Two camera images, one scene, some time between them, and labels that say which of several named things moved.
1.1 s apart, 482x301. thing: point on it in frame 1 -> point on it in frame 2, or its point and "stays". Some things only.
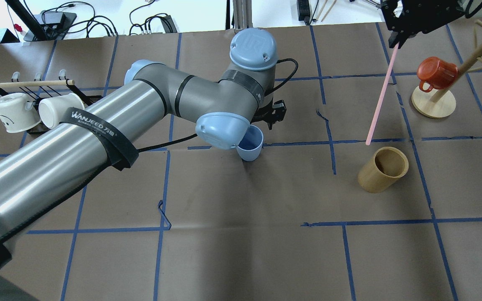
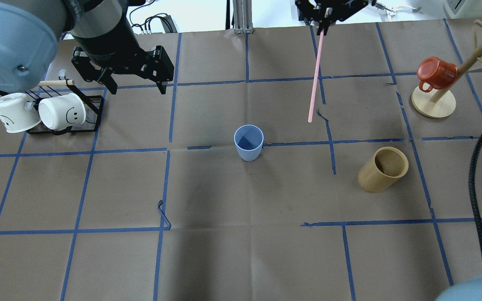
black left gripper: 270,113 -> 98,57
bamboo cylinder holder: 382,171 stays
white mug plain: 51,110 stays
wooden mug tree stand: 439,103 stays
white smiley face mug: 13,110 stays
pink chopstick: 383,95 -> 316,75
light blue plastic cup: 249,148 stays
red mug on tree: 434,73 stays
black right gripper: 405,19 -> 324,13
